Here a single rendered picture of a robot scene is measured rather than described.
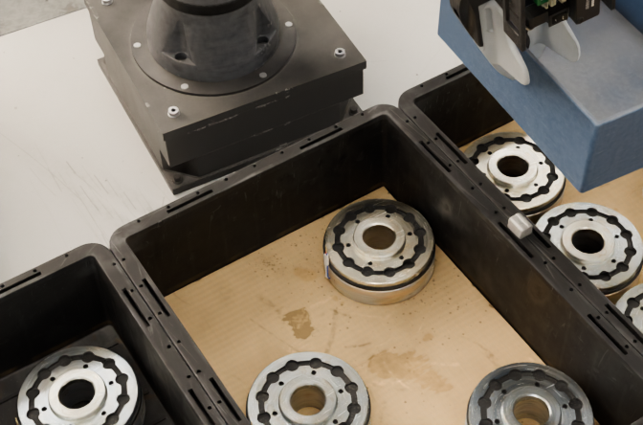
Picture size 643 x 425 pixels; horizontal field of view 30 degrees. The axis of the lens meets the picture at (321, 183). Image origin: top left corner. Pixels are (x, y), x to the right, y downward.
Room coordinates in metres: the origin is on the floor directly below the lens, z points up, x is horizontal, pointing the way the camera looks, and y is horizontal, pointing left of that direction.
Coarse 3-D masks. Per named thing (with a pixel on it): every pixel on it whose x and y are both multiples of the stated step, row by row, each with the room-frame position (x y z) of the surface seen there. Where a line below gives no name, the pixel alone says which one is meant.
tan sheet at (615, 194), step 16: (512, 128) 0.86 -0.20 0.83; (624, 176) 0.78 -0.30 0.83; (640, 176) 0.78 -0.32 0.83; (576, 192) 0.77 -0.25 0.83; (592, 192) 0.77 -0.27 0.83; (608, 192) 0.76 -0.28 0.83; (624, 192) 0.76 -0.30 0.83; (640, 192) 0.76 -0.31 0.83; (624, 208) 0.74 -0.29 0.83; (640, 208) 0.74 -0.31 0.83; (640, 224) 0.72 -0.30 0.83
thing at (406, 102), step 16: (432, 80) 0.83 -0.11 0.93; (448, 80) 0.83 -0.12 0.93; (400, 96) 0.81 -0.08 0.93; (416, 96) 0.81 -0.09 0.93; (416, 112) 0.79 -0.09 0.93; (432, 128) 0.76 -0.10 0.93; (448, 144) 0.75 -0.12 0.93; (464, 160) 0.73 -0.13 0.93; (480, 176) 0.70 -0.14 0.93; (496, 192) 0.68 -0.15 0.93; (512, 208) 0.67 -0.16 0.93; (544, 240) 0.63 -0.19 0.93; (544, 256) 0.61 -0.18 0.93; (560, 256) 0.61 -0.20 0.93; (560, 272) 0.60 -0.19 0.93; (576, 272) 0.59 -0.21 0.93; (576, 288) 0.58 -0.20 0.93; (592, 288) 0.58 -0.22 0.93; (592, 304) 0.56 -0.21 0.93; (608, 304) 0.56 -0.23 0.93; (608, 320) 0.55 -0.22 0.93; (624, 320) 0.55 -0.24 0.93; (624, 336) 0.53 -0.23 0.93; (640, 336) 0.53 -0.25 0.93; (640, 352) 0.51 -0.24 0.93
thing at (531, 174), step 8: (496, 152) 0.79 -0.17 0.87; (504, 152) 0.79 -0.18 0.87; (512, 152) 0.79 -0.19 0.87; (520, 152) 0.79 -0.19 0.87; (496, 160) 0.78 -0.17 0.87; (520, 160) 0.78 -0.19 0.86; (528, 160) 0.78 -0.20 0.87; (488, 168) 0.77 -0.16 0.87; (496, 168) 0.77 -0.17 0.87; (528, 168) 0.77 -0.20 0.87; (536, 168) 0.77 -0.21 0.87; (496, 176) 0.76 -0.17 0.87; (504, 176) 0.76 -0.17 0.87; (520, 176) 0.76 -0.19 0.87; (528, 176) 0.76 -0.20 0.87; (536, 176) 0.76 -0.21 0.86; (504, 184) 0.75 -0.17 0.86; (512, 184) 0.75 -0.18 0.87; (520, 184) 0.75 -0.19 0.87; (528, 184) 0.75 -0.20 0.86
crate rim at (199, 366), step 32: (352, 128) 0.77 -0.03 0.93; (416, 128) 0.77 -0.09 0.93; (288, 160) 0.73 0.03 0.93; (448, 160) 0.72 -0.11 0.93; (192, 192) 0.70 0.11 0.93; (224, 192) 0.70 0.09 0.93; (480, 192) 0.68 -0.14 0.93; (128, 224) 0.66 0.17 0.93; (160, 224) 0.67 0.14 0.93; (128, 256) 0.63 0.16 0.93; (160, 320) 0.56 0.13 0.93; (192, 352) 0.53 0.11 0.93; (224, 416) 0.47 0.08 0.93
